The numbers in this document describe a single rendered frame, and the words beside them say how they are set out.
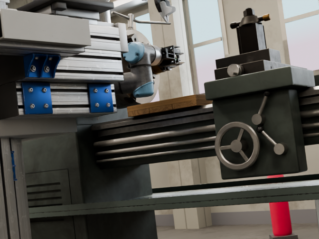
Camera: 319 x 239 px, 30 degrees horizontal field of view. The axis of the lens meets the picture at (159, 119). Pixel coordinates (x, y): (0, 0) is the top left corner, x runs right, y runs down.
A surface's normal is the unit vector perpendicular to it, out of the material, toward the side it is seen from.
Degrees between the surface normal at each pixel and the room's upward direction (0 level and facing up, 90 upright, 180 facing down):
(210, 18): 90
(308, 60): 90
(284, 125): 90
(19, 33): 90
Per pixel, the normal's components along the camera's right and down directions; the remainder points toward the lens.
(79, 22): 0.74, -0.13
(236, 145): -0.54, 0.00
